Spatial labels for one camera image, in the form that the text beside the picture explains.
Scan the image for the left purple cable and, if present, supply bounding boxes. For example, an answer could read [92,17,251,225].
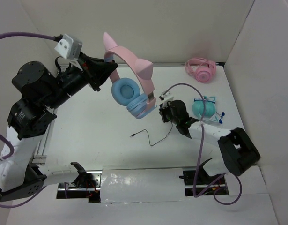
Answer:
[0,32,62,209]

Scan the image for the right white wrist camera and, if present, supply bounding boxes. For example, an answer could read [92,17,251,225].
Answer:
[159,91,174,108]

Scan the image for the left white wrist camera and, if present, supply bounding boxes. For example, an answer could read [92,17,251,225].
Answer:
[54,34,82,61]

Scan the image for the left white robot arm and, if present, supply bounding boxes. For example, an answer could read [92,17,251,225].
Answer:
[0,53,118,202]

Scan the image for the teal cat-ear headphones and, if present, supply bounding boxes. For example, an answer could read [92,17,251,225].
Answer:
[192,96,225,124]

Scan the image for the white taped cover sheet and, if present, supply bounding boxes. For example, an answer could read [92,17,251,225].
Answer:
[100,168,185,203]

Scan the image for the black headphone audio cable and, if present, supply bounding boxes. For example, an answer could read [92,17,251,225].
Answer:
[130,104,175,148]

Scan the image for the pink blue cat-ear headphones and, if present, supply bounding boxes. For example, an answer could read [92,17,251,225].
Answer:
[103,32,156,119]

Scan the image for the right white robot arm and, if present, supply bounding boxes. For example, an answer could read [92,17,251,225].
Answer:
[159,100,261,184]

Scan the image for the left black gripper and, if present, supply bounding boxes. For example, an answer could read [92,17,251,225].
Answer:
[44,50,118,109]

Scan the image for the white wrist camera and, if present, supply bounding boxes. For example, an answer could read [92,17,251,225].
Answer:
[54,34,82,61]
[159,91,174,108]

